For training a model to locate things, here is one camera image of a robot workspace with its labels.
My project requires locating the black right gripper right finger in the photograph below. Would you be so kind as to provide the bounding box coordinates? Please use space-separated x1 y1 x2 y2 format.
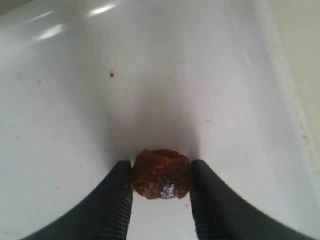
190 159 309 240

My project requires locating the red meatball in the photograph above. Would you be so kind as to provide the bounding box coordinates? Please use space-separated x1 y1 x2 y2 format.
131 149 192 200

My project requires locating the white rectangular plastic tray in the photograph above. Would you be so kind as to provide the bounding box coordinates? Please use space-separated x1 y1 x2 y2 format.
0 0 320 240

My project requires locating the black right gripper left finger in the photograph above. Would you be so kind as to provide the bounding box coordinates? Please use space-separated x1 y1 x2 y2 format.
27 161 133 240

